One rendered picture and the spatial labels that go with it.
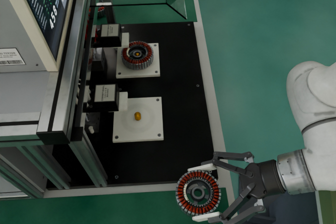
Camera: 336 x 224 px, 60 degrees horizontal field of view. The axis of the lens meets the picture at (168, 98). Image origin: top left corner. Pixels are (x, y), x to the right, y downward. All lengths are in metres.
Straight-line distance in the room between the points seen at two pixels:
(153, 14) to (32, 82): 0.76
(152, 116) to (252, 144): 0.99
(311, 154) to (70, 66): 0.52
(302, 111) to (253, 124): 1.17
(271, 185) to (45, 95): 0.49
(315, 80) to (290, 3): 2.09
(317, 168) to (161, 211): 0.40
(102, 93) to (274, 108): 1.36
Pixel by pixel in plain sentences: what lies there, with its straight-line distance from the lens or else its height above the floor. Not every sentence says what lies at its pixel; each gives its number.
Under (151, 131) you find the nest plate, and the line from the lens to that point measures 0.88.
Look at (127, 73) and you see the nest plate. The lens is 1.01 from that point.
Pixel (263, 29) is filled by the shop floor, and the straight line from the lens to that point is 2.42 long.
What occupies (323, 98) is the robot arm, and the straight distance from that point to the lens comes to 0.67.
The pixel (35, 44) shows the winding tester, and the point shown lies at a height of 1.19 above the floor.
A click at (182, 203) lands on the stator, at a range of 0.74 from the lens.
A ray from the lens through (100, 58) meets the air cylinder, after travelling 1.01.
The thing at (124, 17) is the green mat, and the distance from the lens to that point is 1.26.
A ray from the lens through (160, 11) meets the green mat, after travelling 1.28.
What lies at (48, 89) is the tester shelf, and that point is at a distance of 0.59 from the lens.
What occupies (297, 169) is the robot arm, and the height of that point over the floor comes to 0.98.
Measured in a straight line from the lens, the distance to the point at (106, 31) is 0.96.
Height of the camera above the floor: 1.56
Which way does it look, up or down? 56 degrees down
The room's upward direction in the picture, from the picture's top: straight up
